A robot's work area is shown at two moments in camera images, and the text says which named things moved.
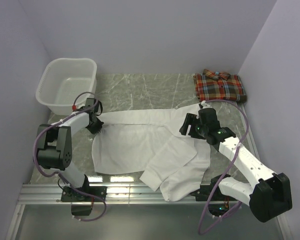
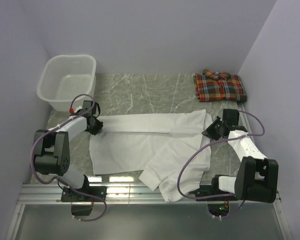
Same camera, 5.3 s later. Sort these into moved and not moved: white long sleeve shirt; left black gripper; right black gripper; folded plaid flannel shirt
Moved: right black gripper
Not moved: left black gripper; white long sleeve shirt; folded plaid flannel shirt
